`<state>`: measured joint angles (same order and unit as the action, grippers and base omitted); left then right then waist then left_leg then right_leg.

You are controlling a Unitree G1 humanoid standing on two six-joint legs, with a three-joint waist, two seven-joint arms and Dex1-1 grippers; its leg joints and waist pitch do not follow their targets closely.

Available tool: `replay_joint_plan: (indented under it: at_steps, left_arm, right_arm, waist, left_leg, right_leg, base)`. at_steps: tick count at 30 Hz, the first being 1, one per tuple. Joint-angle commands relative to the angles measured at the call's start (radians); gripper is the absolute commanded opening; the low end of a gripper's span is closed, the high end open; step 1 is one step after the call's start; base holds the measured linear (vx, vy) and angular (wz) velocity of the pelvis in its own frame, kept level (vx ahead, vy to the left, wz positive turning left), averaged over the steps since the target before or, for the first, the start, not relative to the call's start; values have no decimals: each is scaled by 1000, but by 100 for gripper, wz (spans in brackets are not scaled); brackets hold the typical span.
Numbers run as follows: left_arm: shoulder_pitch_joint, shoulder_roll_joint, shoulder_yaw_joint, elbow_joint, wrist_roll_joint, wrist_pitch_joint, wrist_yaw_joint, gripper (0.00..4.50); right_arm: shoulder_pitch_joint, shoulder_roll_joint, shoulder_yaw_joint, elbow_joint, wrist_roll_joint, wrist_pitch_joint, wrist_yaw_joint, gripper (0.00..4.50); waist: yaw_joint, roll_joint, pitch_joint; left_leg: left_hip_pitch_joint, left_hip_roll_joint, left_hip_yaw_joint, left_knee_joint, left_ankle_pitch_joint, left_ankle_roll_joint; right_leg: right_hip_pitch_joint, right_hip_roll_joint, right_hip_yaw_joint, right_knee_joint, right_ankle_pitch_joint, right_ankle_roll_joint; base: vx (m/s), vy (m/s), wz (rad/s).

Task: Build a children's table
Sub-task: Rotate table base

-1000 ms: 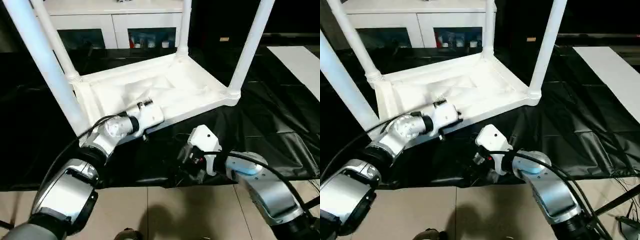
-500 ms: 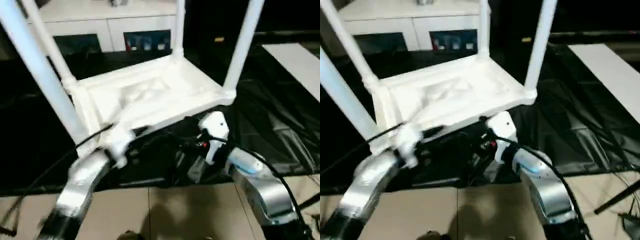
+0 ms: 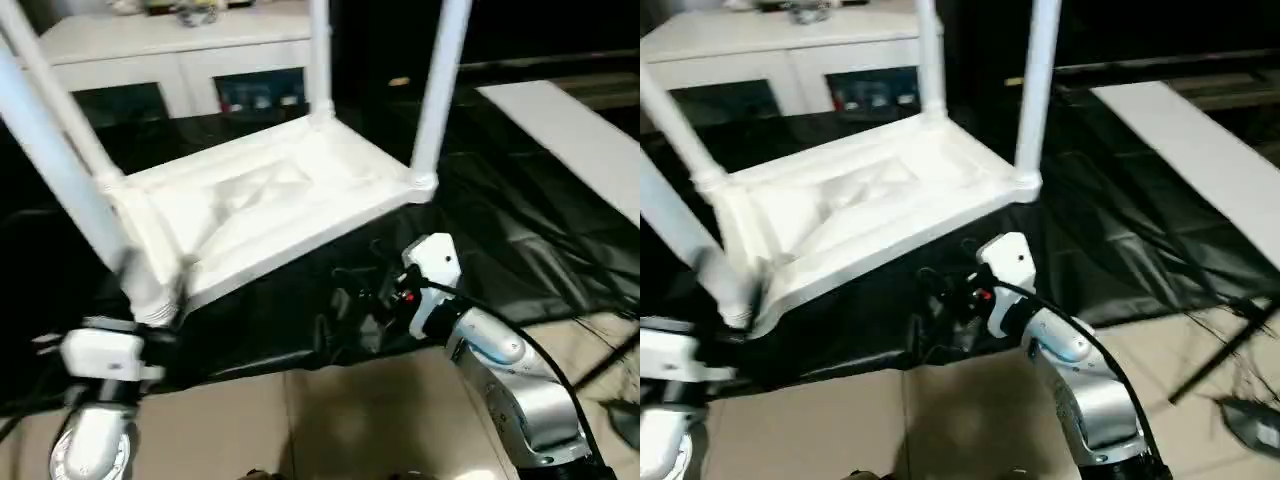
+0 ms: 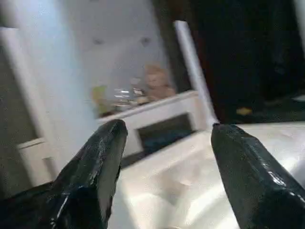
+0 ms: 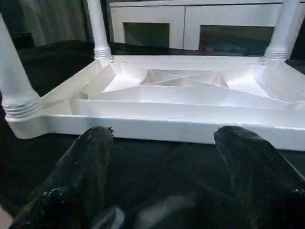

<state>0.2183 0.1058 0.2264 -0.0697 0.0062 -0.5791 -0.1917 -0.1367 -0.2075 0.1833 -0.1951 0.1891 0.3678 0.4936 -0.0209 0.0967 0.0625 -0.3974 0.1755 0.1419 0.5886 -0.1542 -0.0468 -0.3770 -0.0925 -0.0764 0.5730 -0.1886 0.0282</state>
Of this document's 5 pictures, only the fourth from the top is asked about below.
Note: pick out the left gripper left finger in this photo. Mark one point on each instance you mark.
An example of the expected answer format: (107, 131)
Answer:
(88, 181)

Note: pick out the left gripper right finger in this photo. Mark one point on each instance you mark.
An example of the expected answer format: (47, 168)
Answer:
(257, 181)

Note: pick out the white plastic table top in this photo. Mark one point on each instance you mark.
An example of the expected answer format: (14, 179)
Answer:
(178, 171)

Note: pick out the white plastic table leg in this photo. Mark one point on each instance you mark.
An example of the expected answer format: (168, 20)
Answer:
(193, 66)

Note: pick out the black table mat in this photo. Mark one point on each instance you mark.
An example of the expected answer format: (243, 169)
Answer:
(274, 112)

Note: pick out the white sideboard cabinet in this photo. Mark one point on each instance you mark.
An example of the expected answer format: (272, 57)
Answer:
(162, 112)

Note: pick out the pink plush toy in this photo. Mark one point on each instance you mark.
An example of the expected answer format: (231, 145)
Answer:
(157, 83)

